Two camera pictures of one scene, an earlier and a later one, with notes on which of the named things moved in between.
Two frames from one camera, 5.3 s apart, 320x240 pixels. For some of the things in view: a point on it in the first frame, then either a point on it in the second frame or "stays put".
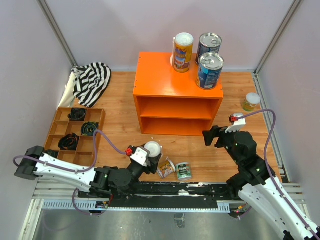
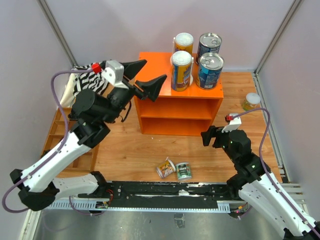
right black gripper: [215, 132] stays put
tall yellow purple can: [183, 43] stays put
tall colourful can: [154, 148] to [181, 68]
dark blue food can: [208, 42] stays put
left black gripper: [154, 163] to [151, 88]
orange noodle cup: [166, 168] stays put
